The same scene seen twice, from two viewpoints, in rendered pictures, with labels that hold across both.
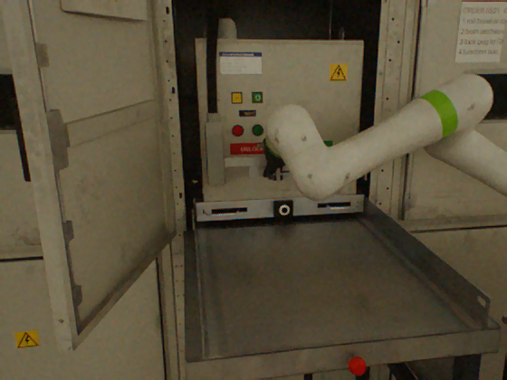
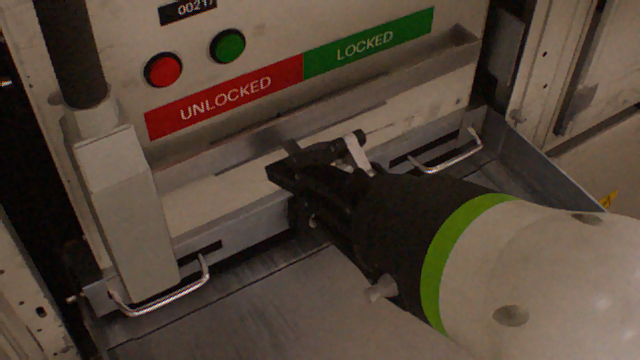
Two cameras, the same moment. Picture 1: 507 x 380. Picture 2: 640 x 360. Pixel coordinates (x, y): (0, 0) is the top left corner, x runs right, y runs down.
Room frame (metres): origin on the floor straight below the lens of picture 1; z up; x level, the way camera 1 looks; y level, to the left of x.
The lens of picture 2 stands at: (1.08, 0.19, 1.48)
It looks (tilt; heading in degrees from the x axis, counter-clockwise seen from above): 48 degrees down; 341
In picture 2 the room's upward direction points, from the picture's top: straight up
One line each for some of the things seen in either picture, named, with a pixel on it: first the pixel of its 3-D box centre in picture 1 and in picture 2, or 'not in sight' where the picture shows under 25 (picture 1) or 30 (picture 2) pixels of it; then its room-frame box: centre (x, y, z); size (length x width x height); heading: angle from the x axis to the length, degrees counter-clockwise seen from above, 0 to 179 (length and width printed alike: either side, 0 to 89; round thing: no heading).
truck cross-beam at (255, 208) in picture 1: (281, 205); (298, 188); (1.56, 0.04, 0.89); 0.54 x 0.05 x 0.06; 102
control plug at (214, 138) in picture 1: (215, 152); (120, 199); (1.44, 0.23, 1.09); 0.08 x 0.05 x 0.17; 12
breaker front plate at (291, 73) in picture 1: (282, 127); (303, 13); (1.55, 0.04, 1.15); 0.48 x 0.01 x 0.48; 102
